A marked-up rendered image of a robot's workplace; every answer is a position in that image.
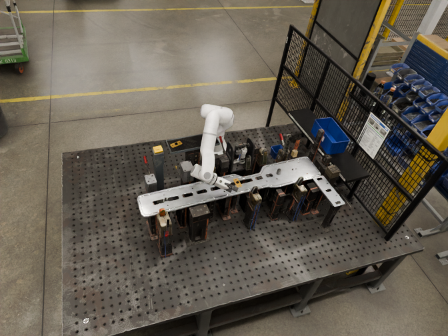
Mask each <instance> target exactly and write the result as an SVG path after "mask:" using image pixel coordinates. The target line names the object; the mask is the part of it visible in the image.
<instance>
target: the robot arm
mask: <svg viewBox="0 0 448 336"><path fill-rule="evenodd" d="M200 115H201V116H202V118H204V119H205V126H204V130H203V137H202V142H201V149H200V152H201V155H202V166H200V165H198V164H195V165H194V166H193V168H192V170H191V176H193V177H195V178H197V179H199V180H201V181H203V182H205V183H207V184H209V185H215V186H217V187H219V188H221V189H224V190H226V191H228V192H230V193H231V191H232V190H233V191H235V192H237V191H238V187H236V186H234V185H232V184H230V183H231V182H230V181H227V180H225V179H223V178H220V177H218V175H217V174H216V173H214V172H213V170H214V166H215V156H214V154H216V153H217V154H218V155H220V154H223V148H222V145H221V142H220V140H219V136H221V137H222V140H224V134H225V130H226V129H228V128H230V127H231V126H232V124H233V123H234V120H235V116H234V114H233V112H232V110H231V109H229V108H227V107H220V106H216V105H210V104H204V105H202V106H201V109H200ZM216 138H218V140H219V142H220V145H217V146H215V141H216ZM230 186H231V187H230Z"/></svg>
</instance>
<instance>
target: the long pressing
mask: <svg viewBox="0 0 448 336"><path fill-rule="evenodd" d="M298 162H299V163H298ZM278 168H280V169H281V174H280V175H278V174H276V172H277V170H278ZM292 169H293V170H292ZM268 174H272V177H267V176H266V175H268ZM260 176H262V179H259V180H256V177H260ZM300 176H303V177H304V180H303V181H306V180H310V179H312V178H314V177H318V176H321V173H320V171H319V170H318V169H317V168H316V166H315V165H314V164H313V162H312V161H311V160H310V159H309V158H308V157H299V158H296V159H290V160H287V161H282V162H278V163H273V164H269V165H264V166H262V168H261V171H260V172H259V173H257V174H254V175H248V176H245V177H242V176H240V175H236V174H230V175H225V176H222V177H220V178H223V179H225V180H227V181H230V182H231V183H234V180H233V179H236V178H238V180H239V181H243V180H246V179H252V180H253V181H251V182H248V183H243V184H241V185H242V187H238V191H237V192H235V191H233V190H232V191H231V193H230V192H228V191H226V190H224V189H218V190H214V191H211V190H210V188H212V187H216V186H215V185H209V184H207V183H205V182H203V181H199V182H195V183H190V184H186V185H181V186H178V187H172V188H169V189H164V190H160V191H155V192H152V193H146V194H142V195H140V196H138V198H137V203H138V206H139V210H140V213H141V215H142V216H143V217H152V216H155V215H157V214H158V213H159V209H160V208H165V211H167V212H171V211H176V210H179V209H184V208H187V207H192V206H195V205H200V204H203V203H208V202H211V201H216V200H219V199H224V198H227V197H232V196H235V195H240V194H242V193H247V192H250V191H251V189H252V187H253V186H255V185H257V186H258V189H263V188H266V187H270V188H278V187H283V186H286V185H291V184H294V183H295V182H296V181H297V180H298V178H299V177H300ZM192 188H193V189H192ZM204 189H206V190H207V192H206V193H201V194H197V191H200V190H204ZM224 191H225V192H224ZM187 193H192V194H193V196H190V197H183V195H184V194H187ZM176 196H178V198H179V199H176V200H173V201H169V200H168V201H164V198H165V197H166V198H167V199H168V198H170V197H176ZM158 200H163V201H164V203H160V204H156V205H154V204H153V202H154V201H158Z"/></svg>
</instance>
